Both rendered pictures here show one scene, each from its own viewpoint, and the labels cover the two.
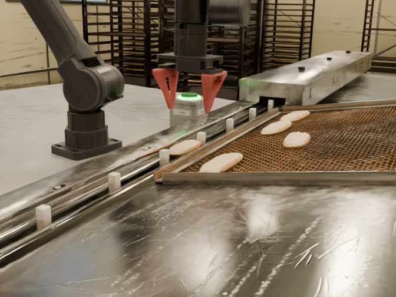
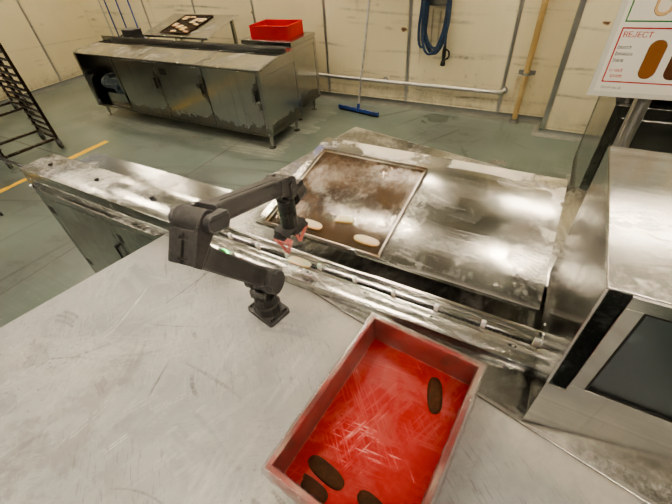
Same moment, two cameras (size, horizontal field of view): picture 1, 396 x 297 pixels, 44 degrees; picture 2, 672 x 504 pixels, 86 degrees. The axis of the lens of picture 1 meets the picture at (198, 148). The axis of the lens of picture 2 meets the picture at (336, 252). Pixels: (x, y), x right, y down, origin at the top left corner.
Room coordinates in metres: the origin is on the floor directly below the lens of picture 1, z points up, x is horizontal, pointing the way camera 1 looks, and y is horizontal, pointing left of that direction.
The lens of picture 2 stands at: (0.62, 0.96, 1.74)
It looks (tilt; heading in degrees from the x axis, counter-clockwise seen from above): 42 degrees down; 276
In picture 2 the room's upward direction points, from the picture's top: 5 degrees counter-clockwise
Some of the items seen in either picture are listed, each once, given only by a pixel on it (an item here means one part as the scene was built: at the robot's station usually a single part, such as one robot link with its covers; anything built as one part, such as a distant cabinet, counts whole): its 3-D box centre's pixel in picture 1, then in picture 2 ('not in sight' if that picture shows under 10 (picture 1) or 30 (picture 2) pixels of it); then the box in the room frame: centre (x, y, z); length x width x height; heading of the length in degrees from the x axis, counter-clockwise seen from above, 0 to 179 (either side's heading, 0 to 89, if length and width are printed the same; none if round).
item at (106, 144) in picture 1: (86, 131); (266, 303); (0.94, 0.22, 0.86); 0.12 x 0.09 x 0.08; 142
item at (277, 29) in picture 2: not in sight; (276, 29); (1.56, -3.74, 0.94); 0.51 x 0.36 x 0.13; 158
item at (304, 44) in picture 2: not in sight; (283, 76); (1.56, -3.74, 0.44); 0.70 x 0.55 x 0.87; 154
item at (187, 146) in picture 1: (184, 145); (299, 261); (0.86, 0.02, 0.86); 0.10 x 0.04 x 0.01; 153
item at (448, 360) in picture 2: not in sight; (383, 420); (0.58, 0.60, 0.88); 0.49 x 0.34 x 0.10; 59
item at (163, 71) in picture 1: (177, 83); (288, 240); (0.88, 0.04, 0.97); 0.07 x 0.07 x 0.09; 64
